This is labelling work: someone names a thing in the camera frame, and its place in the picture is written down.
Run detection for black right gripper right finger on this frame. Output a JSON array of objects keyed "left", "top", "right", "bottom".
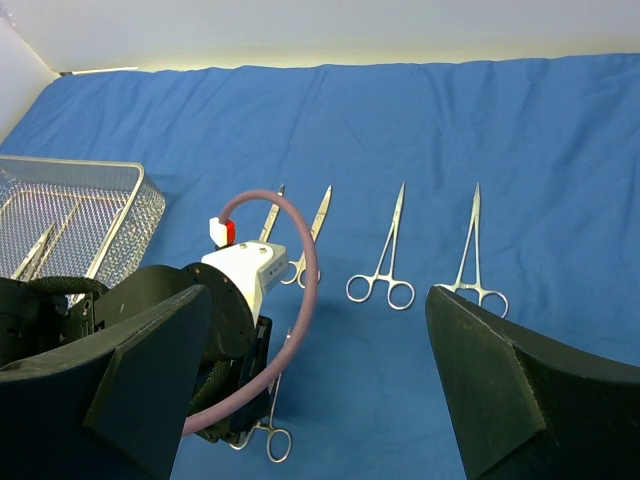
[{"left": 425, "top": 286, "right": 639, "bottom": 479}]

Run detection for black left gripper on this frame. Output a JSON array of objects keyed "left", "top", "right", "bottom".
[{"left": 1, "top": 244, "right": 286, "bottom": 420}]

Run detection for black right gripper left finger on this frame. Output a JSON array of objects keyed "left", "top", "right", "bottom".
[{"left": 1, "top": 286, "right": 211, "bottom": 479}]

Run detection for steel wire mesh basket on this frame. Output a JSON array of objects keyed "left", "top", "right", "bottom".
[{"left": 1, "top": 155, "right": 165, "bottom": 287}]

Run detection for steel clamp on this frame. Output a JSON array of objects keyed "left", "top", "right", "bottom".
[{"left": 435, "top": 182, "right": 510, "bottom": 319}]

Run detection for steel forceps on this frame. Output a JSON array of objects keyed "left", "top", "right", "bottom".
[{"left": 345, "top": 182, "right": 416, "bottom": 311}]

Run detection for steel tweezers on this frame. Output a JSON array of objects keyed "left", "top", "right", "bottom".
[{"left": 229, "top": 327, "right": 294, "bottom": 464}]

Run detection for blue surgical wrap cloth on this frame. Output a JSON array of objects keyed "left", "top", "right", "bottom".
[{"left": 1, "top": 55, "right": 639, "bottom": 479}]

